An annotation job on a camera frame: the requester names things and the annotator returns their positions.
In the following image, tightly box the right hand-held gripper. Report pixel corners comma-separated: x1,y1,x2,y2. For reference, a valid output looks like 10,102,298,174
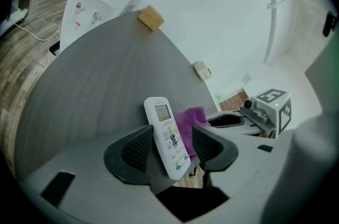
206,88,292,140

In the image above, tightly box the black head-worn camera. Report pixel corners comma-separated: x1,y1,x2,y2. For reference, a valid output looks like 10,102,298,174
322,12,338,38

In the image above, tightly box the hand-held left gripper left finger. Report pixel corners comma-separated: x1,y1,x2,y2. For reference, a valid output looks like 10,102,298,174
15,124,186,222

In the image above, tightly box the open wooden box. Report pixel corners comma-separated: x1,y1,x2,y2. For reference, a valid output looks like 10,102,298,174
137,5,165,32

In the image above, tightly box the cream plastic box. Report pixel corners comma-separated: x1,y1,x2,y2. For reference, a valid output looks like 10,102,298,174
192,60,212,82

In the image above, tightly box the white wall pipe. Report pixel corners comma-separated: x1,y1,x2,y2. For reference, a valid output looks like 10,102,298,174
261,0,296,65

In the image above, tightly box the grey gripper-mounted camera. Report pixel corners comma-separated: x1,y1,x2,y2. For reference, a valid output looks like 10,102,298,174
239,97,269,123

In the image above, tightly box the small white waste bin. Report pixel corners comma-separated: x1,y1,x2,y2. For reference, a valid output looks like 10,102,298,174
48,41,62,58

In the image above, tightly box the purple cleaning cloth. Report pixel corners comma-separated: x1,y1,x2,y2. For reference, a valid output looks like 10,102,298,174
173,106,211,160

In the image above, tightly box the white floor cable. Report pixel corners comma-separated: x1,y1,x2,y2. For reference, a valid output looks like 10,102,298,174
5,16,63,42

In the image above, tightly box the white water dispenser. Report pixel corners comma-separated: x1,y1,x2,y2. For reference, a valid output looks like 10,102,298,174
59,0,144,56

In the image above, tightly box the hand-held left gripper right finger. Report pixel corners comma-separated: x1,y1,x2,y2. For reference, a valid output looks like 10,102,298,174
191,124,292,223

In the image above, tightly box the white remote control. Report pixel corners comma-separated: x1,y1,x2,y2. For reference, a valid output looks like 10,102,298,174
144,96,192,181

